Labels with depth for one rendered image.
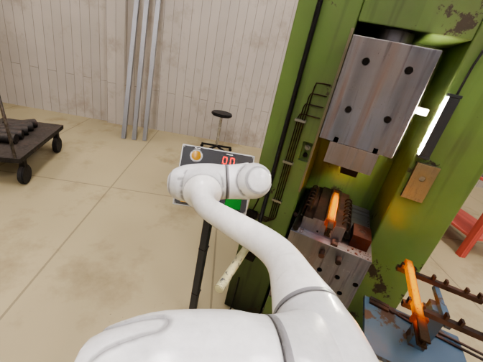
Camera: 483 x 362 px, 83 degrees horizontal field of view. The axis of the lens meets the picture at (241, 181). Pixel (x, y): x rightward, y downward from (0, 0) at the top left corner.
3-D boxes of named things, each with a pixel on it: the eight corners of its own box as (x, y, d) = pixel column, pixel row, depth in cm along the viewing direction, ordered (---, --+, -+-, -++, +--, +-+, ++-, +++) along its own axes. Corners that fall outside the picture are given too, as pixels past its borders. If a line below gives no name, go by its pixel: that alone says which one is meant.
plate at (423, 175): (422, 203, 122) (440, 169, 115) (400, 196, 125) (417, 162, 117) (420, 201, 124) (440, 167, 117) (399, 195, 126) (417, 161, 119)
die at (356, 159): (369, 176, 115) (379, 155, 111) (323, 161, 121) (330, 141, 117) (368, 151, 151) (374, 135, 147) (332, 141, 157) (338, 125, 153)
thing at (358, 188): (370, 210, 168) (447, 48, 129) (305, 187, 179) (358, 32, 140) (369, 204, 176) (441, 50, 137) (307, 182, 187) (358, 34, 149)
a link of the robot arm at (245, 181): (264, 164, 88) (223, 165, 87) (277, 159, 73) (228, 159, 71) (265, 198, 88) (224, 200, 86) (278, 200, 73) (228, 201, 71)
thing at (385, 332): (479, 410, 96) (482, 407, 95) (361, 351, 107) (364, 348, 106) (455, 339, 121) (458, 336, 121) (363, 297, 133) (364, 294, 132)
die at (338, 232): (340, 242, 130) (346, 228, 127) (300, 226, 136) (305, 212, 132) (345, 205, 167) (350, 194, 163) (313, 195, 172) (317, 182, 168)
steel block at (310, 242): (337, 327, 140) (371, 262, 121) (268, 294, 151) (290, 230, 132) (343, 263, 189) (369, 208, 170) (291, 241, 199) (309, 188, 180)
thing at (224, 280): (222, 296, 129) (224, 288, 126) (212, 291, 130) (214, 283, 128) (254, 246, 167) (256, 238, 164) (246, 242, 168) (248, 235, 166)
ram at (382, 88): (415, 165, 108) (471, 55, 90) (318, 137, 118) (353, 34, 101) (401, 142, 144) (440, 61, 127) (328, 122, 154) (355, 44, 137)
